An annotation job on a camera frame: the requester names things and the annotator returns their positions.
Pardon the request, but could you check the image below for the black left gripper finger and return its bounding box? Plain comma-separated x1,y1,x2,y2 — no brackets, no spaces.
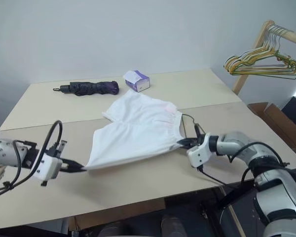
63,159,84,170
63,165,87,173

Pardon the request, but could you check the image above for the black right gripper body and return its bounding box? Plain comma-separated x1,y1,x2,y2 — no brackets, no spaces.
187,134,206,150

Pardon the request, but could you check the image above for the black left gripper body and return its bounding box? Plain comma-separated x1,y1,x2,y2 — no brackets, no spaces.
48,139,70,173

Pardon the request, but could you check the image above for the white t-shirt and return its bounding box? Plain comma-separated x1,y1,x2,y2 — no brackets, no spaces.
85,89,184,171

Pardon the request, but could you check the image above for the folded black purple umbrella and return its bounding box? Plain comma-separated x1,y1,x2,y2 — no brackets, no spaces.
53,80,120,96

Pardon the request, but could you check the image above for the dark rounded shape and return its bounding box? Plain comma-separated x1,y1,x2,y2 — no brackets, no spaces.
98,221,129,237
160,213,185,237

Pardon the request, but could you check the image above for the purple tissue box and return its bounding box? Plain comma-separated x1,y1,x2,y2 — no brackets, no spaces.
123,70,150,93

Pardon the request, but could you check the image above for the brown cardboard box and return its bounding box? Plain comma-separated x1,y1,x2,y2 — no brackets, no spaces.
246,102,296,158

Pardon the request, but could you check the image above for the light wooden slat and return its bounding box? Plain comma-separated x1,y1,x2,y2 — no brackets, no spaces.
226,203,246,237

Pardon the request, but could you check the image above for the bunch of clothes hangers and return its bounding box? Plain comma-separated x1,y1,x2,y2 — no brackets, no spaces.
230,26,296,80

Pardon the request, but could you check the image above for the wooden clothes rack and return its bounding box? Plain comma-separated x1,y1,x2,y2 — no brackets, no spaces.
231,20,296,96

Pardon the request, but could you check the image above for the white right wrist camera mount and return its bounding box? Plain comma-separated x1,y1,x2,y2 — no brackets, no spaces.
186,133,212,169

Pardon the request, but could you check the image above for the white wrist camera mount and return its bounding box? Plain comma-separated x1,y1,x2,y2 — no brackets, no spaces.
186,133,212,169
31,155,64,186

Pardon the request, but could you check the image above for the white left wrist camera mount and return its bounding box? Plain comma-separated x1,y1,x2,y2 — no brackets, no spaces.
31,155,64,186

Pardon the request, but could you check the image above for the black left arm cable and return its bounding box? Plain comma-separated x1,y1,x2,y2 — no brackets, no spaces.
0,120,64,200

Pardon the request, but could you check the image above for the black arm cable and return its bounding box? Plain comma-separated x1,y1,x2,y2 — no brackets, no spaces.
197,141,291,191
0,120,64,200

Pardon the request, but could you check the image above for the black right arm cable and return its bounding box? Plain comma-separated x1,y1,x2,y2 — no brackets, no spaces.
197,141,291,191

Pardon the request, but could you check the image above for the yellow wire hanger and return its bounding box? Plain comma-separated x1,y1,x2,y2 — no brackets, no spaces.
224,24,296,75
223,24,296,74

